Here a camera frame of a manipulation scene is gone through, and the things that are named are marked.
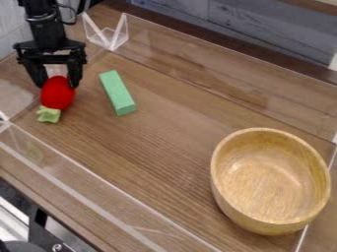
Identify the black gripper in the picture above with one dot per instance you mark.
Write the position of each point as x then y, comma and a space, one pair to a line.
68, 53

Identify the red plush strawberry toy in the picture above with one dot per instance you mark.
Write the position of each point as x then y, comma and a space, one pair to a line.
56, 98

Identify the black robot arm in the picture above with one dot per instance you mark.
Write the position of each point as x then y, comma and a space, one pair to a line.
49, 47

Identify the green foam block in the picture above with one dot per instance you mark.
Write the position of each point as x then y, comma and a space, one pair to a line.
118, 93

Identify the wooden bowl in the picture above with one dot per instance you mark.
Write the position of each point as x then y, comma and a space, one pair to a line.
269, 180

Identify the clear acrylic tray wall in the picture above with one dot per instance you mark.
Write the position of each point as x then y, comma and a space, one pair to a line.
124, 179

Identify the black table leg bracket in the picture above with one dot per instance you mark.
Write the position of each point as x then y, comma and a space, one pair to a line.
40, 236

